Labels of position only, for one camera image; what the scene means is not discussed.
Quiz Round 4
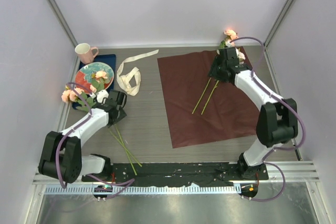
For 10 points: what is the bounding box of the single pink fake flower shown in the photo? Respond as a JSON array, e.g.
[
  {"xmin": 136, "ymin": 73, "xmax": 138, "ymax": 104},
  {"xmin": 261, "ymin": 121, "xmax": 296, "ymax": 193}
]
[{"xmin": 210, "ymin": 48, "xmax": 246, "ymax": 99}]

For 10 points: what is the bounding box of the pink fake flower bouquet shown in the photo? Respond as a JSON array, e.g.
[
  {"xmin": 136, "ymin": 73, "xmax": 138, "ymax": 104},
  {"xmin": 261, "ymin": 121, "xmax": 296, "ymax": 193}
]
[{"xmin": 61, "ymin": 71, "xmax": 142, "ymax": 175}]

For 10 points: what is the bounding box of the red wrapping paper sheet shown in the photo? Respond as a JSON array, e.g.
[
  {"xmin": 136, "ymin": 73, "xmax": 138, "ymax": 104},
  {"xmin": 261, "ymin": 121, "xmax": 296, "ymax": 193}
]
[{"xmin": 157, "ymin": 50, "xmax": 259, "ymax": 148}]

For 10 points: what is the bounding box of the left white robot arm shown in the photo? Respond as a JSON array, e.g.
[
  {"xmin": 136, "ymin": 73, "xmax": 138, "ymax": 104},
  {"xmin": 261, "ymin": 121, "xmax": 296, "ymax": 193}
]
[{"xmin": 38, "ymin": 90, "xmax": 127, "ymax": 187}]

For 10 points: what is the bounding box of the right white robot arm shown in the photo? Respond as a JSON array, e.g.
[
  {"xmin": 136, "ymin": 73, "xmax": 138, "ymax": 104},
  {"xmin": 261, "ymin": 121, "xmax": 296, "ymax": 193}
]
[{"xmin": 208, "ymin": 47, "xmax": 298, "ymax": 179}]

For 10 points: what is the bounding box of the cream ribbon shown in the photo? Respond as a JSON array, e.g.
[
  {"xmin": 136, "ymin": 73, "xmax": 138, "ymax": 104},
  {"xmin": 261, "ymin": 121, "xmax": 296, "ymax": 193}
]
[{"xmin": 115, "ymin": 49, "xmax": 159, "ymax": 97}]

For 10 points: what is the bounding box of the red and teal plate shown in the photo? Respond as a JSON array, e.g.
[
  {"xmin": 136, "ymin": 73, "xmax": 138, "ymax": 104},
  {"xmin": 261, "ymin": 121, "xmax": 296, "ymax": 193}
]
[{"xmin": 75, "ymin": 62, "xmax": 114, "ymax": 94}]

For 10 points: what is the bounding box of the blue tray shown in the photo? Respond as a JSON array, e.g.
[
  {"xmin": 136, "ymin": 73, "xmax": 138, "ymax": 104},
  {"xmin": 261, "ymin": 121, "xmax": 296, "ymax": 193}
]
[{"xmin": 72, "ymin": 54, "xmax": 117, "ymax": 110}]

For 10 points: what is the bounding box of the pink ceramic mug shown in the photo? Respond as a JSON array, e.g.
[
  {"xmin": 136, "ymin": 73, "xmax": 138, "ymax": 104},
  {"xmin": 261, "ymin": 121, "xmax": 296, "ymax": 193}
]
[{"xmin": 75, "ymin": 43, "xmax": 99, "ymax": 65}]

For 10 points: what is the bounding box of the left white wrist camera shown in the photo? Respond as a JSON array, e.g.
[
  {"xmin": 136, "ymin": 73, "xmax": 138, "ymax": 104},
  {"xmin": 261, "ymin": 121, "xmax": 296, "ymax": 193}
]
[{"xmin": 96, "ymin": 90, "xmax": 109, "ymax": 103}]

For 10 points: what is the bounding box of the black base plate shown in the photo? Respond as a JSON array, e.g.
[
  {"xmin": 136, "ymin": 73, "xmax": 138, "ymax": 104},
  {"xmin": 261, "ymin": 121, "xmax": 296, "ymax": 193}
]
[{"xmin": 94, "ymin": 162, "xmax": 269, "ymax": 187}]

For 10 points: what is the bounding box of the perforated metal rail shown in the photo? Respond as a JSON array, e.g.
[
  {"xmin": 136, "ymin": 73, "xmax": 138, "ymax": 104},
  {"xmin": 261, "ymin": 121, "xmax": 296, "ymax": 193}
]
[{"xmin": 44, "ymin": 183, "xmax": 241, "ymax": 195}]

